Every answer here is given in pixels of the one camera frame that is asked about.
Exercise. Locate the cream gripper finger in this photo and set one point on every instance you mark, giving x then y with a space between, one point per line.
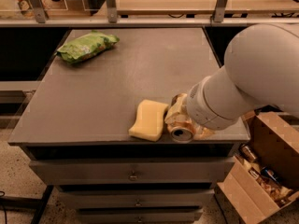
202 132
177 111

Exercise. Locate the snack packets in box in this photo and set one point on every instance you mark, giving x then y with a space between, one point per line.
279 194

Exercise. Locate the middle metal bracket post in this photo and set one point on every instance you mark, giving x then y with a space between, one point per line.
112 13

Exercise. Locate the green chip bag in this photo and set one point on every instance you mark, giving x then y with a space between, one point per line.
85 47

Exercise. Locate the orange packet behind glass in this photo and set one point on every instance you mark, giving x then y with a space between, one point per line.
26 8

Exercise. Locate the dark can in box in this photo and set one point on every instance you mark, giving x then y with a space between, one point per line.
248 153

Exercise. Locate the left metal bracket post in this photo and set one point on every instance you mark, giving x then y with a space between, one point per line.
38 10

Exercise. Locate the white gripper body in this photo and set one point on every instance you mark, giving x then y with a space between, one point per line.
202 112

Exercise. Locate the cardboard box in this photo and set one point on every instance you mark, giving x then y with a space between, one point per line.
274 137

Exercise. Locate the blue can in box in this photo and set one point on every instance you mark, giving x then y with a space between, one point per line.
270 174

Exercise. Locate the grey drawer cabinet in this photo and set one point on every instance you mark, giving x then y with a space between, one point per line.
75 132

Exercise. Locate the orange soda can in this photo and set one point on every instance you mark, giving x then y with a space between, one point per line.
182 132

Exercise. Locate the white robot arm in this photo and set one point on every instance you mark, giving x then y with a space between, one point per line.
261 67

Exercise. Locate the yellow sponge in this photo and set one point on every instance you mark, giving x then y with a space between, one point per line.
149 122

